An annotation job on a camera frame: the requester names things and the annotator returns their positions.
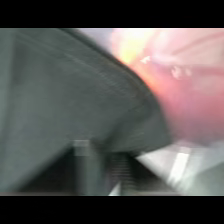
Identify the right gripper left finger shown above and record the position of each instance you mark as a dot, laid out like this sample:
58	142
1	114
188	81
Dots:
87	173

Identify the dark grey garment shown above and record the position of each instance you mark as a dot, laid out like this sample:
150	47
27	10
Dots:
66	86

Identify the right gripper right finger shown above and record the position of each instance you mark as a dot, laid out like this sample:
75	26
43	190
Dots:
124	170

